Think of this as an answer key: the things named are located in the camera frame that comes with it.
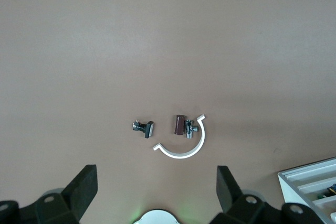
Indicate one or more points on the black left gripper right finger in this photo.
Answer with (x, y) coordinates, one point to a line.
(228, 190)

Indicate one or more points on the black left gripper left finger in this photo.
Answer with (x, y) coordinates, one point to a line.
(78, 190)

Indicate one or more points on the orange push button blue body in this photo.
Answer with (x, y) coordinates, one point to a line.
(332, 189)

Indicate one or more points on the white drawer cabinet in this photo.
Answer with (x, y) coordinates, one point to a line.
(291, 192)

